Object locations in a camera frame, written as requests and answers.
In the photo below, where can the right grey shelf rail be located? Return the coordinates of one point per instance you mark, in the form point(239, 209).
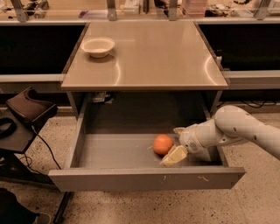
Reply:
point(246, 80)

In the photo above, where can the orange fruit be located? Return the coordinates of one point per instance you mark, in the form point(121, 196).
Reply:
point(162, 144)

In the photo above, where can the black headset on stand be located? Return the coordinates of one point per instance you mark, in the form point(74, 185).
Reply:
point(30, 110)

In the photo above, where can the left grey shelf rail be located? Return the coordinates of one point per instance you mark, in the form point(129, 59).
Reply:
point(43, 83)

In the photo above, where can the grey open top drawer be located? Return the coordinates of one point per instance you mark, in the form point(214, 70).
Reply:
point(112, 151)

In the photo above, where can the white paper bowl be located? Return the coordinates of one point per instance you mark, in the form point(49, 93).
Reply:
point(97, 47)

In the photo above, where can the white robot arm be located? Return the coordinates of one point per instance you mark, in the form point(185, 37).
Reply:
point(229, 125)

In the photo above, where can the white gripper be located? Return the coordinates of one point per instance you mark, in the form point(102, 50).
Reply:
point(189, 140)

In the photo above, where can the steel counter cabinet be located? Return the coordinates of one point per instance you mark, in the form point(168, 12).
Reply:
point(148, 55)

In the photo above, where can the grey shelf rail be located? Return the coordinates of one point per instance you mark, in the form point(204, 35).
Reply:
point(246, 80)
point(43, 83)

